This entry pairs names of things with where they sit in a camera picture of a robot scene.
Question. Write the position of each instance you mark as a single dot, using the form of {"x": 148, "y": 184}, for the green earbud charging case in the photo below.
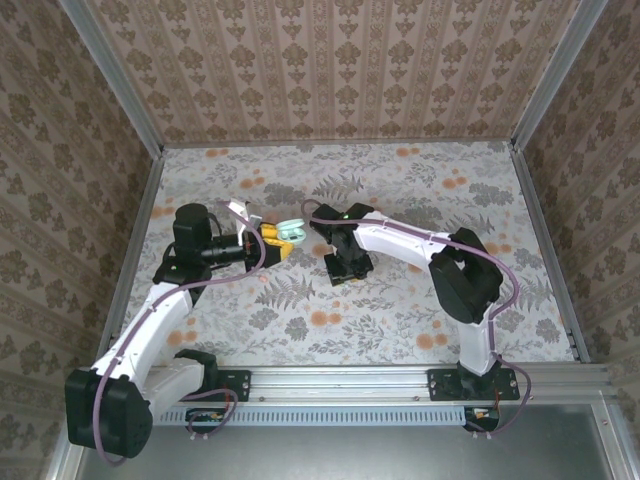
{"x": 290, "y": 231}

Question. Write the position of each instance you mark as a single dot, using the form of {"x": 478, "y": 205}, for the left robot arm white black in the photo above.
{"x": 150, "y": 325}

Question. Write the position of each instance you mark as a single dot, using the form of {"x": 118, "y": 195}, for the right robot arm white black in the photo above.
{"x": 400, "y": 240}

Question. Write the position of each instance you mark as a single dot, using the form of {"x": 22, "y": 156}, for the floral patterned table cover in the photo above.
{"x": 325, "y": 330}

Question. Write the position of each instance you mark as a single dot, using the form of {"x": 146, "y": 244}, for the grey metal panel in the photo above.
{"x": 325, "y": 450}

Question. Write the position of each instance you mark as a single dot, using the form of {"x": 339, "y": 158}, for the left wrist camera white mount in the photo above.
{"x": 239, "y": 206}

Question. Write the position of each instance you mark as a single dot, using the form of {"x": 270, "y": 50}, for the aluminium side rail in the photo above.
{"x": 535, "y": 210}
{"x": 145, "y": 210}

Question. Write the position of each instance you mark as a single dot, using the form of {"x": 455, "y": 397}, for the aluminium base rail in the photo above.
{"x": 340, "y": 382}

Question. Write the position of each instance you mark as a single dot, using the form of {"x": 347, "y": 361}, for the aluminium frame post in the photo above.
{"x": 555, "y": 75}
{"x": 115, "y": 80}

